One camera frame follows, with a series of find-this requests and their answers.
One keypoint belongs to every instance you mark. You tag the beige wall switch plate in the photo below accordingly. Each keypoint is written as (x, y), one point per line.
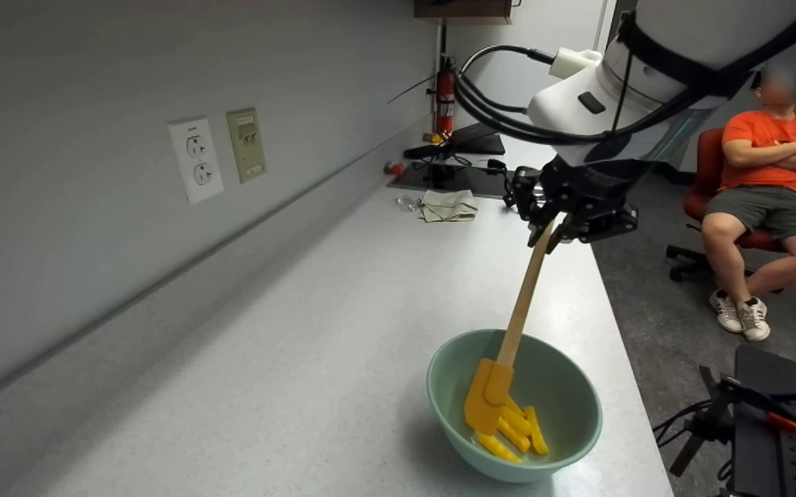
(246, 146)

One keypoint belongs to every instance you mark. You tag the black flat object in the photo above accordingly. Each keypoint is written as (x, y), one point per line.
(482, 139)

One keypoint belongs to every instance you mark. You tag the person in orange shirt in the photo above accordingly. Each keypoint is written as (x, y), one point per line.
(765, 148)

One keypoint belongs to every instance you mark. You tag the black glass cooktop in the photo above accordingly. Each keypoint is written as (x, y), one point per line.
(455, 181)

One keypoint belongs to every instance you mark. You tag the black perforated cart top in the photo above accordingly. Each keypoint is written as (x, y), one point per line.
(793, 459)

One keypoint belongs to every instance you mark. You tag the beige crumpled cloth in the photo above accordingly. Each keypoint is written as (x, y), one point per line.
(442, 209)

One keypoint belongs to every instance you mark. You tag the mint green bowl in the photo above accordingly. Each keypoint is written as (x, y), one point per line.
(565, 387)

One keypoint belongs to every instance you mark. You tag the white wall power outlet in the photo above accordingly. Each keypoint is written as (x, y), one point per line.
(198, 161)

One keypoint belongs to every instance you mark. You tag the small red object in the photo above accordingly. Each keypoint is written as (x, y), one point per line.
(395, 170)

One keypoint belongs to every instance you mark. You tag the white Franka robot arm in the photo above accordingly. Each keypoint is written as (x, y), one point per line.
(665, 36)

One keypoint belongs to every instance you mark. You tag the yellow potato fry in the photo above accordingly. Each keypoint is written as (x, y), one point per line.
(515, 434)
(536, 431)
(499, 448)
(515, 416)

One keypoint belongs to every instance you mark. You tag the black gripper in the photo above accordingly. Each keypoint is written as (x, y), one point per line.
(593, 184)

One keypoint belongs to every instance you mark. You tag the red office chair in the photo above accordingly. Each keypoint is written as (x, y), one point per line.
(706, 176)

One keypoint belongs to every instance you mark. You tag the wooden spatula yellow head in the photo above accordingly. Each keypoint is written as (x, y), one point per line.
(520, 313)

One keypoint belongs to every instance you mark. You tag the red fire extinguisher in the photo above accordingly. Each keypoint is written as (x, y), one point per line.
(442, 99)

